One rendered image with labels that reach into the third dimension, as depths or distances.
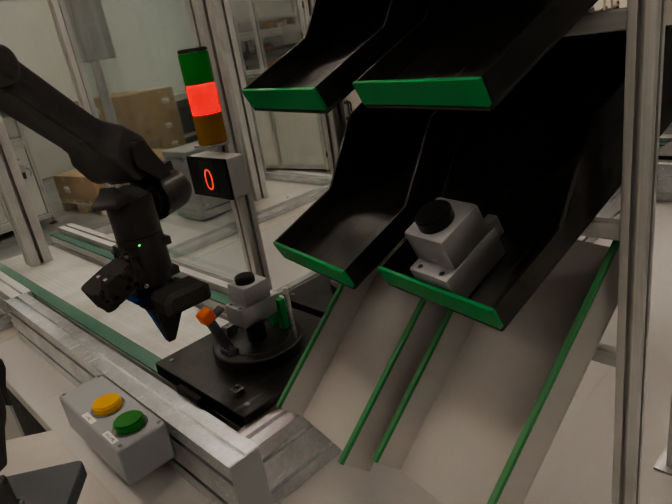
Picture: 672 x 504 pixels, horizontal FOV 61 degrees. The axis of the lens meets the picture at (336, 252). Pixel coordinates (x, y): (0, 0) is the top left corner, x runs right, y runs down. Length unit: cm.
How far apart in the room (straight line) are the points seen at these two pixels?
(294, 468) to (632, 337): 45
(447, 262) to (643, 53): 20
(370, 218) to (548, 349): 21
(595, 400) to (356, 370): 40
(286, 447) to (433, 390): 24
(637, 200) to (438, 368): 25
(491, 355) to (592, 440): 30
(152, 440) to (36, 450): 30
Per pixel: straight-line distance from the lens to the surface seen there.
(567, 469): 81
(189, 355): 94
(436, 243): 43
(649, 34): 47
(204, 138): 100
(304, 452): 79
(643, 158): 48
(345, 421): 65
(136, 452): 82
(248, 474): 74
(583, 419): 89
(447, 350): 59
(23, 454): 109
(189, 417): 83
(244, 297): 84
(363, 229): 58
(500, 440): 56
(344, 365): 68
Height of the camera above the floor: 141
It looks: 21 degrees down
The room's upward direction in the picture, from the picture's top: 9 degrees counter-clockwise
